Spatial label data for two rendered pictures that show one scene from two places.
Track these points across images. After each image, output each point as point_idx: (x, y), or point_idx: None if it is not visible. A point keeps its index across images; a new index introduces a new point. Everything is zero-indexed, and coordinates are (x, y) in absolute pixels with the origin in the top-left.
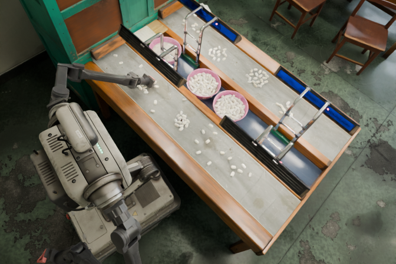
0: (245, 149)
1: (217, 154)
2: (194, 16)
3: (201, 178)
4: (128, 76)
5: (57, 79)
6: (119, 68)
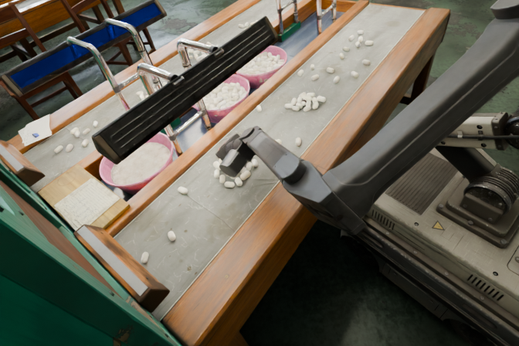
0: (326, 38)
1: (345, 60)
2: (49, 140)
3: (397, 60)
4: (250, 137)
5: (447, 94)
6: (188, 235)
